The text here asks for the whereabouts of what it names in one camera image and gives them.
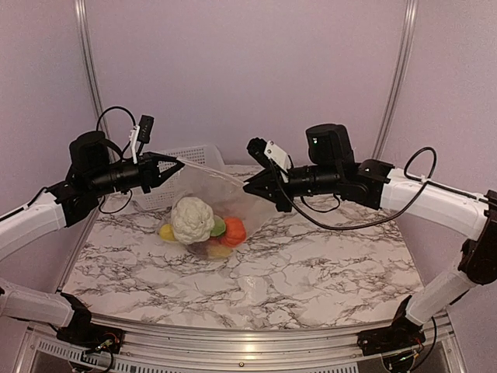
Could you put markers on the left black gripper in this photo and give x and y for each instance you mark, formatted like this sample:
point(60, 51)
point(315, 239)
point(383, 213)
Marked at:
point(147, 170)

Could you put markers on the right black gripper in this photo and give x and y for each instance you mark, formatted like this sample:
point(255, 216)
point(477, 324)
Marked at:
point(265, 184)

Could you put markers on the orange fake pumpkin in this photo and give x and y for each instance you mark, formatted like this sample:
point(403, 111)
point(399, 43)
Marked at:
point(235, 233)

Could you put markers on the clear zip top bag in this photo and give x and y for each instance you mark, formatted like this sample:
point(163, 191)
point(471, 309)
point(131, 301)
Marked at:
point(225, 195)

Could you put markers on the white fake cauliflower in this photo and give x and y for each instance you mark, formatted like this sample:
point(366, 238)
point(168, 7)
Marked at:
point(192, 220)

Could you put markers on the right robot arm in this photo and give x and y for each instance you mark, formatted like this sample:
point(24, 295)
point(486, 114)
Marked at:
point(434, 208)

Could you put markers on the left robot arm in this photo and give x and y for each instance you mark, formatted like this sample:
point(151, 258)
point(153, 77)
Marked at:
point(41, 216)

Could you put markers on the purple fake grapes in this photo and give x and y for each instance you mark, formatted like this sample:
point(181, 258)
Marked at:
point(200, 249)

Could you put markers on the white perforated plastic basket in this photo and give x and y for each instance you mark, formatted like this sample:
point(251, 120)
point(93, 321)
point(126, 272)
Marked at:
point(207, 156)

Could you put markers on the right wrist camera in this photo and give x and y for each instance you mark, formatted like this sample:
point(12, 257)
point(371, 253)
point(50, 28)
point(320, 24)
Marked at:
point(265, 152)

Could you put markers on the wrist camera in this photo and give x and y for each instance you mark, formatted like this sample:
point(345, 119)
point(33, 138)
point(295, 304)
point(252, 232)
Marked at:
point(140, 136)
point(265, 152)

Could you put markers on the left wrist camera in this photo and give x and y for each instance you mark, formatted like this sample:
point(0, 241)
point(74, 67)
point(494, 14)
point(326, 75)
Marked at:
point(140, 136)

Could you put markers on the front aluminium rail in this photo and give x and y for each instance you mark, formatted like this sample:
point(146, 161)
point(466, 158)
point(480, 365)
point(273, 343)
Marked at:
point(150, 347)

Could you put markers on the left aluminium frame post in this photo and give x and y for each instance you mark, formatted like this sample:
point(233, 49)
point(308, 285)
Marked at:
point(87, 56)

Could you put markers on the aluminium frame post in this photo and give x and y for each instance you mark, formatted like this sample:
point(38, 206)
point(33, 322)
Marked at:
point(400, 71)
point(87, 56)

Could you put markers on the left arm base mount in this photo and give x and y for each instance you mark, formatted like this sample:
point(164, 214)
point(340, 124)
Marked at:
point(93, 337)

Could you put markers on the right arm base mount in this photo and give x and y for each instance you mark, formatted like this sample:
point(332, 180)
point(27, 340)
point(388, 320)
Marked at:
point(387, 339)

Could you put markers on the right aluminium frame post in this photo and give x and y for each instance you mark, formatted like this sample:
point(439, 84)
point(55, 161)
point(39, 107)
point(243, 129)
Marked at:
point(400, 71)

